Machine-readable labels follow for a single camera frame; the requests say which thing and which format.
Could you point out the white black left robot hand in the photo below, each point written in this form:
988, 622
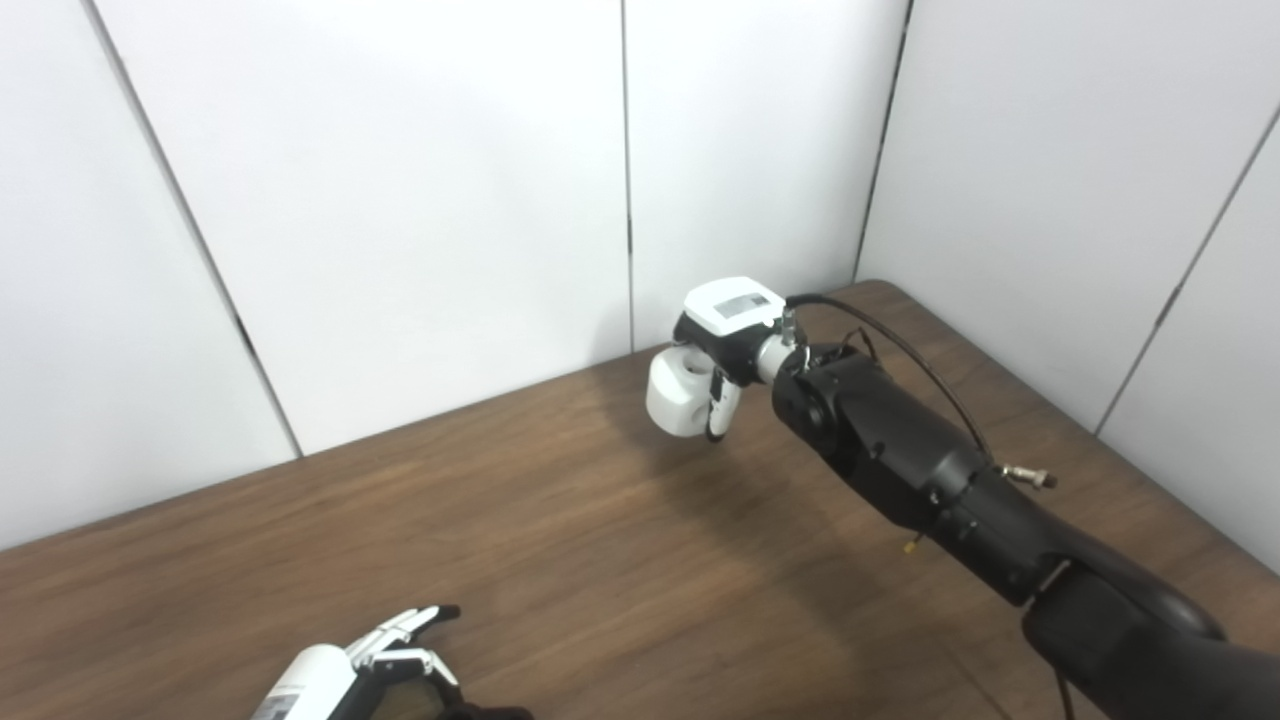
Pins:
320, 680

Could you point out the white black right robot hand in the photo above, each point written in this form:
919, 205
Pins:
730, 310

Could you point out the round white piece with holes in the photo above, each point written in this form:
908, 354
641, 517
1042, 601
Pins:
675, 400

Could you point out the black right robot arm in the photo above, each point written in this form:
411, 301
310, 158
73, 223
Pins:
900, 450

